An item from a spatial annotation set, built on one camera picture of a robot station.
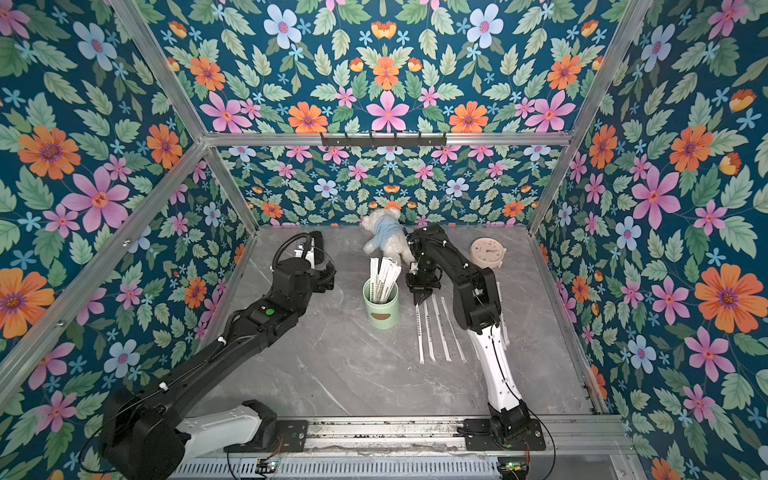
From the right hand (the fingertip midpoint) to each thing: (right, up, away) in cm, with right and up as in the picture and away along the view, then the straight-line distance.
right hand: (424, 297), depth 95 cm
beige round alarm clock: (+25, +15, +15) cm, 33 cm away
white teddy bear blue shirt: (-12, +21, +10) cm, 26 cm away
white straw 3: (+5, -10, -3) cm, 11 cm away
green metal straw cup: (-13, -4, -8) cm, 16 cm away
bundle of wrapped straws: (-12, +8, -8) cm, 17 cm away
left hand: (-30, +13, -15) cm, 36 cm away
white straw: (-1, -16, -9) cm, 18 cm away
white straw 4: (+11, -17, -9) cm, 22 cm away
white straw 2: (+2, -16, -8) cm, 18 cm away
